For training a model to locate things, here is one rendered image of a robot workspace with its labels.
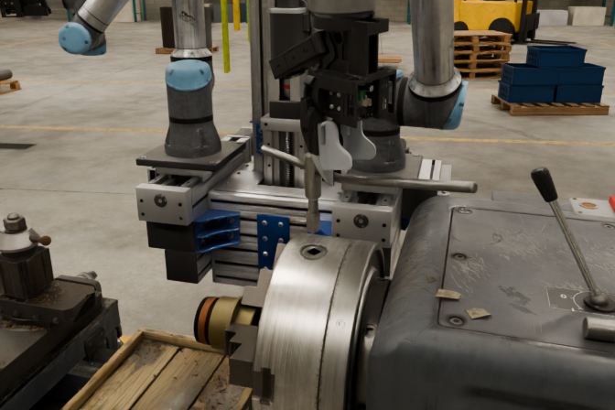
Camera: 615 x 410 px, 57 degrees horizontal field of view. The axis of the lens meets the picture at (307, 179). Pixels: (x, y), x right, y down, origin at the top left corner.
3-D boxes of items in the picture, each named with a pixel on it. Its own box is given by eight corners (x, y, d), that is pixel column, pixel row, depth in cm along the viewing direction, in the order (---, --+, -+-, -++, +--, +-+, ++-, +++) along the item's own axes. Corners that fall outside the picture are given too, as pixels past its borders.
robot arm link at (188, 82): (165, 119, 146) (160, 66, 141) (170, 108, 158) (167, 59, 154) (212, 118, 147) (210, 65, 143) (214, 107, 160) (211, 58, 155)
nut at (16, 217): (31, 226, 110) (28, 210, 109) (16, 234, 106) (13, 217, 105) (15, 224, 111) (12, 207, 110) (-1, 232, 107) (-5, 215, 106)
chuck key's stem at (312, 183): (302, 230, 80) (300, 154, 75) (313, 224, 81) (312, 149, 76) (313, 235, 78) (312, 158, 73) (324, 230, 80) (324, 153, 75)
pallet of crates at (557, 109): (577, 102, 784) (587, 43, 758) (608, 115, 708) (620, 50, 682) (490, 102, 781) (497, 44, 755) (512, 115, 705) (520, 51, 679)
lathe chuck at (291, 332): (363, 354, 107) (366, 204, 93) (319, 507, 79) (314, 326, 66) (317, 346, 109) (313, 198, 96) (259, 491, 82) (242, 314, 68)
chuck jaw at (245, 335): (302, 329, 85) (275, 368, 73) (300, 361, 86) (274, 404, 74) (232, 318, 88) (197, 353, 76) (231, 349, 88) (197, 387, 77)
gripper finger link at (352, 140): (366, 192, 71) (365, 123, 66) (331, 178, 74) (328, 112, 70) (383, 183, 72) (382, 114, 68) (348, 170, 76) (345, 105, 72)
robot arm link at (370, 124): (360, 117, 148) (361, 65, 143) (411, 122, 143) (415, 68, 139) (345, 128, 137) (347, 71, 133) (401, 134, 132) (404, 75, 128)
